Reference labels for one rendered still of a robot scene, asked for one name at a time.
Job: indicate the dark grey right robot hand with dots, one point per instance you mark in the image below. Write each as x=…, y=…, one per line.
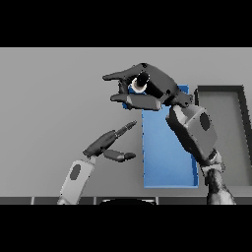
x=157, y=82

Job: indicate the blue bin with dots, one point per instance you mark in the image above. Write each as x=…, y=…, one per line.
x=167, y=154

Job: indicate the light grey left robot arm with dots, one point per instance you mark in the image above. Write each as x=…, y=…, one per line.
x=74, y=178

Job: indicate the dark grey bin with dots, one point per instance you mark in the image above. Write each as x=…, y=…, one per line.
x=223, y=131

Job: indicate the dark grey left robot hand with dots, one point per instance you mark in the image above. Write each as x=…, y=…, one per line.
x=102, y=141

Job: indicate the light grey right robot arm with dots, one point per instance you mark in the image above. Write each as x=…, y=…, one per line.
x=193, y=131

